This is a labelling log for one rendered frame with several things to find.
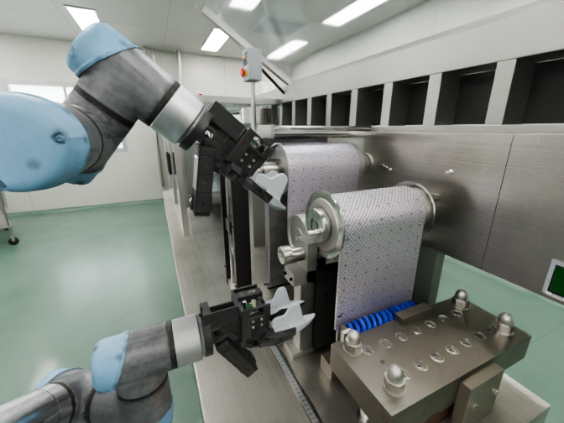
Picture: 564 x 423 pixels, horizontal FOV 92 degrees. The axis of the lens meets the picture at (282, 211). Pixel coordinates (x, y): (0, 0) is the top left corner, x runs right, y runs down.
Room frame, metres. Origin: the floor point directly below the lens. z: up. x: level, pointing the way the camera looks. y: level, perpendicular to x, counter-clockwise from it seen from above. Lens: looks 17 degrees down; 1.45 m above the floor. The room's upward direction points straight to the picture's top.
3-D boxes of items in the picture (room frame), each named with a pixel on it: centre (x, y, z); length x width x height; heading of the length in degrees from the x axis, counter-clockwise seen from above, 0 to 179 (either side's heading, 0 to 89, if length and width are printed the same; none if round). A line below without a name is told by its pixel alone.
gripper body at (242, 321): (0.41, 0.08, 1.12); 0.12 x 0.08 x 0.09; 115
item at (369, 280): (0.55, -0.22, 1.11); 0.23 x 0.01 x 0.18; 115
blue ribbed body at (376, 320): (0.53, -0.24, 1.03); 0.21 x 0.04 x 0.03; 115
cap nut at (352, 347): (0.43, -0.14, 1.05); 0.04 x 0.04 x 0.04
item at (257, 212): (1.25, 0.11, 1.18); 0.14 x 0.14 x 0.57
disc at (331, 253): (0.55, -0.09, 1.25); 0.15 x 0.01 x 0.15; 25
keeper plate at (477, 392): (0.38, -0.37, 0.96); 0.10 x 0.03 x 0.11; 115
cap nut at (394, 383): (0.35, -0.19, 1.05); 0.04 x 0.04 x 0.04
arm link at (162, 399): (0.34, 0.24, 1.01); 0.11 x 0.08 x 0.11; 84
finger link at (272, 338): (0.41, 0.02, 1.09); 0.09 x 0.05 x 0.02; 106
